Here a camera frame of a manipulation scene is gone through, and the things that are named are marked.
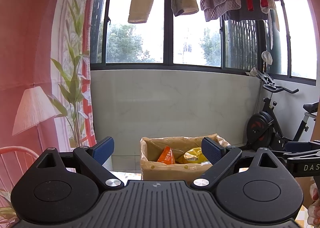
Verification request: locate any yellow corn chips bag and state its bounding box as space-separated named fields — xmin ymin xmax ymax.
xmin=183 ymin=147 xmax=208 ymax=164

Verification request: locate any person's right hand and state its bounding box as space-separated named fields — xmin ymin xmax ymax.
xmin=308 ymin=183 xmax=320 ymax=227

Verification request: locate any black exercise bike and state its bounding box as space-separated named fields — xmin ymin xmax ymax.
xmin=242 ymin=69 xmax=319 ymax=151

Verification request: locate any brown cardboard box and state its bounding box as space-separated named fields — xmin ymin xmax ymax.
xmin=139 ymin=133 xmax=231 ymax=182

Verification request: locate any floral checkered tablecloth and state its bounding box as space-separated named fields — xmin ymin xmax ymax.
xmin=111 ymin=171 xmax=313 ymax=228

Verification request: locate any orange chips bag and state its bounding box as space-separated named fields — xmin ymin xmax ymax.
xmin=157 ymin=146 xmax=175 ymax=165

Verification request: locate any black window frame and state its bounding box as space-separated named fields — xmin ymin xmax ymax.
xmin=89 ymin=0 xmax=318 ymax=86

